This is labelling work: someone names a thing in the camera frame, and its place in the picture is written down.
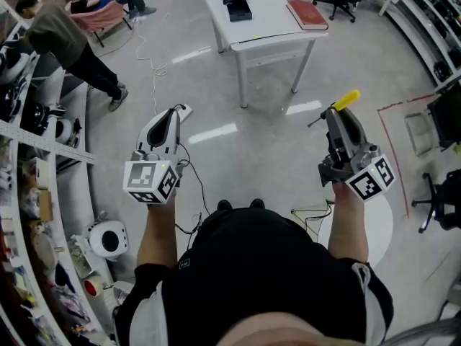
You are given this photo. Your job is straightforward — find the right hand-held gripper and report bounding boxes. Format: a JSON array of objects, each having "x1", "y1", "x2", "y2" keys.
[{"x1": 316, "y1": 106, "x2": 397, "y2": 203}]

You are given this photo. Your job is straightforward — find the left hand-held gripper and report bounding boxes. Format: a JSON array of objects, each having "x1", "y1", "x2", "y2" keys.
[{"x1": 122, "y1": 107, "x2": 187, "y2": 205}]

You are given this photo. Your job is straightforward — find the yellow handled screwdriver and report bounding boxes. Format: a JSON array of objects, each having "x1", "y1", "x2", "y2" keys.
[{"x1": 307, "y1": 89, "x2": 362, "y2": 128}]

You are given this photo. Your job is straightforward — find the person's left forearm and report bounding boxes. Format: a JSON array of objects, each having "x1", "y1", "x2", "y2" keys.
[{"x1": 135, "y1": 192, "x2": 180, "y2": 268}]

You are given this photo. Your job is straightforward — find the person's right forearm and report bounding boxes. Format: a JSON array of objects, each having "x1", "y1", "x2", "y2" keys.
[{"x1": 326, "y1": 182, "x2": 370, "y2": 266}]

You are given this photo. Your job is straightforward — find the white round robot head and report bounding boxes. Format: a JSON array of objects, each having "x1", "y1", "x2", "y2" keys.
[{"x1": 87, "y1": 219, "x2": 130, "y2": 262}]

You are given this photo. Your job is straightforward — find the red floor tape line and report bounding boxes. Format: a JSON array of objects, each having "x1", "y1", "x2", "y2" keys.
[{"x1": 376, "y1": 92, "x2": 437, "y2": 220}]

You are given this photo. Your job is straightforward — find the white power strip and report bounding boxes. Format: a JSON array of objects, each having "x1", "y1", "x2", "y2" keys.
[{"x1": 178, "y1": 102, "x2": 194, "y2": 123}]

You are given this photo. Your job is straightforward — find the clear plastic bin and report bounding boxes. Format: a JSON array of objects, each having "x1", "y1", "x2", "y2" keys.
[{"x1": 403, "y1": 110, "x2": 436, "y2": 157}]

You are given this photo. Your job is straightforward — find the person's black shoes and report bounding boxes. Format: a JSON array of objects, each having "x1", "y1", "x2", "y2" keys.
[{"x1": 216, "y1": 198, "x2": 267, "y2": 211}]

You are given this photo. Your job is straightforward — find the red book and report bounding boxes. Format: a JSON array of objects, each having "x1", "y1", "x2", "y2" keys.
[{"x1": 285, "y1": 0, "x2": 330, "y2": 32}]

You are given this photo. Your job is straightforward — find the white storage shelf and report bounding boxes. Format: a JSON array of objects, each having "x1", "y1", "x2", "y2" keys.
[
  {"x1": 0, "y1": 0, "x2": 120, "y2": 346},
  {"x1": 385, "y1": 0, "x2": 461, "y2": 93}
]

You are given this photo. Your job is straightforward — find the white round stool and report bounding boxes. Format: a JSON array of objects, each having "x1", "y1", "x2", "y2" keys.
[{"x1": 318, "y1": 192, "x2": 394, "y2": 270}]

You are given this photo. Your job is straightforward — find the person's black shirt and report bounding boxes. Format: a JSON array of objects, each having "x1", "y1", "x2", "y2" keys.
[{"x1": 113, "y1": 207, "x2": 394, "y2": 346}]

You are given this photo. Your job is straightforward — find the pink lounge chair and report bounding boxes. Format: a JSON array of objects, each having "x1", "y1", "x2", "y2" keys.
[{"x1": 69, "y1": 0, "x2": 133, "y2": 49}]

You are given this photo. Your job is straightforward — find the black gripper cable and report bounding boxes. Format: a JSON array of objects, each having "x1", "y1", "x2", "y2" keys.
[{"x1": 169, "y1": 102, "x2": 213, "y2": 247}]

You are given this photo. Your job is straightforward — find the white floor cable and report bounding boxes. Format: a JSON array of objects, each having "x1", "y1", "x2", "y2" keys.
[{"x1": 124, "y1": 11, "x2": 170, "y2": 117}]

